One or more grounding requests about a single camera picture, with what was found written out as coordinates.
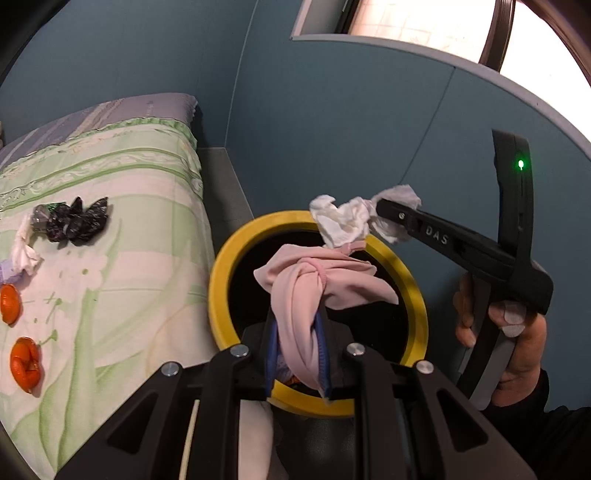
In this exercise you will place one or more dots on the window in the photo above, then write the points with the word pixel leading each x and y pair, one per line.
pixel 438 23

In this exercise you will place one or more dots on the grey striped pillow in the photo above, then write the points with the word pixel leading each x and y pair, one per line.
pixel 115 110

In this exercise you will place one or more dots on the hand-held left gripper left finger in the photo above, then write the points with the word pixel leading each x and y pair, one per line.
pixel 272 360

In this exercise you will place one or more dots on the orange peel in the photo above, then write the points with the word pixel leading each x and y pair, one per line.
pixel 25 364
pixel 9 304

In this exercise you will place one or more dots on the green floral bedspread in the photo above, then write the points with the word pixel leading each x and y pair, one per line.
pixel 138 207

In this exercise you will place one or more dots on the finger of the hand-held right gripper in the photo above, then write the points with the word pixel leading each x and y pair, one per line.
pixel 397 216

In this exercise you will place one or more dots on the white tissue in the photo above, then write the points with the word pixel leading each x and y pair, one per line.
pixel 23 258
pixel 341 221

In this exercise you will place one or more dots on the yellow-rimmed black trash bin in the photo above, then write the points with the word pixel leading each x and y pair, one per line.
pixel 221 286

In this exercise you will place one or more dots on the pink cloth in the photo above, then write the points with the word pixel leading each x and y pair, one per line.
pixel 300 295

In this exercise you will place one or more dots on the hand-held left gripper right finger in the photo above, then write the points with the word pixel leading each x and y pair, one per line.
pixel 324 364

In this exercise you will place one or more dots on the person's right forearm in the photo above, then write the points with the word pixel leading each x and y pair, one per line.
pixel 554 429

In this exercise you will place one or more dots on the black plastic bag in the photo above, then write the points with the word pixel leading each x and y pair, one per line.
pixel 87 219
pixel 51 221

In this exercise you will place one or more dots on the person's right hand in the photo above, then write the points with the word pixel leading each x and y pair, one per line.
pixel 526 350

